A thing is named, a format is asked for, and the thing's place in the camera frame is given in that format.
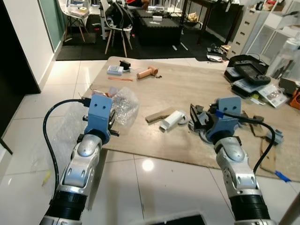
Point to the clear bubble wrap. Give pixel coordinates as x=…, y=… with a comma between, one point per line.
x=125, y=105

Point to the wooden table leg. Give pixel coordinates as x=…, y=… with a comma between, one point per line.
x=291, y=211
x=97, y=178

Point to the grey-blue wrist camera mount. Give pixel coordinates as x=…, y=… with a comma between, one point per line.
x=100, y=110
x=228, y=110

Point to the black cabinet panel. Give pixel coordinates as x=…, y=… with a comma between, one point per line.
x=14, y=70

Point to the grey plastic piece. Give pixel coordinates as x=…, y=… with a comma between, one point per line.
x=276, y=137

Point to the dark small box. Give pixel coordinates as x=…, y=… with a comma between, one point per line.
x=287, y=84

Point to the white chair wooden legs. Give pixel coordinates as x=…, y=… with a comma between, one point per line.
x=75, y=11

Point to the floor clutter pile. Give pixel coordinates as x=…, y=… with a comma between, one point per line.
x=216, y=51

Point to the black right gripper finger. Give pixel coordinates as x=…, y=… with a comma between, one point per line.
x=193, y=116

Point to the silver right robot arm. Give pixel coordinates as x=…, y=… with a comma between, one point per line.
x=236, y=164

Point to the white drawer unit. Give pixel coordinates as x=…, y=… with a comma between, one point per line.
x=246, y=28

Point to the white flat adapter box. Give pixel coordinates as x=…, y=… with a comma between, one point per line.
x=115, y=70

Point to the grey-blue right wrist camera mount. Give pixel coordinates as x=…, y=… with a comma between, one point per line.
x=228, y=110

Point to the white shelf unit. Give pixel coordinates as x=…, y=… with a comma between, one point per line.
x=276, y=28

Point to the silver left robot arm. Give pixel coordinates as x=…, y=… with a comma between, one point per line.
x=86, y=159

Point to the black storage case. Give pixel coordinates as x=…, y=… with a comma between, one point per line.
x=157, y=28

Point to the large black floor mat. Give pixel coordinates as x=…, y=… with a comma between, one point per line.
x=84, y=49

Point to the clear plastic bag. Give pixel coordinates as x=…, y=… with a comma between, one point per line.
x=286, y=58

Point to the thin orange stick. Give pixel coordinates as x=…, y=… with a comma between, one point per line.
x=121, y=78

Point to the black flat case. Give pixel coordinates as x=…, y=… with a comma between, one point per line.
x=230, y=74

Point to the black handheld game console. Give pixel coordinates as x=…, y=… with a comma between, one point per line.
x=251, y=71

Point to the grey-blue left wrist camera mount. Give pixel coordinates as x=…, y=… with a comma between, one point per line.
x=100, y=110

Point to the orange plastic object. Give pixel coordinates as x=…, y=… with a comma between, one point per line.
x=295, y=99

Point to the frosted green glass door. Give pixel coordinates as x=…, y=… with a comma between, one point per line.
x=51, y=18

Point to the brown cardboard strip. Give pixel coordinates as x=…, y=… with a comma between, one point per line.
x=268, y=157

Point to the small black device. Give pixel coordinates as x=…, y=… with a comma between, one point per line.
x=125, y=64

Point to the blue tape piece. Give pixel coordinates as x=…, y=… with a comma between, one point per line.
x=282, y=176

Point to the pink white wrapper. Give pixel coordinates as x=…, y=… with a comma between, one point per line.
x=107, y=93

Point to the brown wooden block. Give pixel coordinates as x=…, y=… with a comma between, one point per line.
x=157, y=115

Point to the white printed leaflet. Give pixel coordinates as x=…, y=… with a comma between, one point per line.
x=273, y=95

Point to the yellow floor scrap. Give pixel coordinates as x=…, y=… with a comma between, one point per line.
x=46, y=178

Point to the small white box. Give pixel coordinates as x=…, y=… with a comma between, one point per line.
x=172, y=120

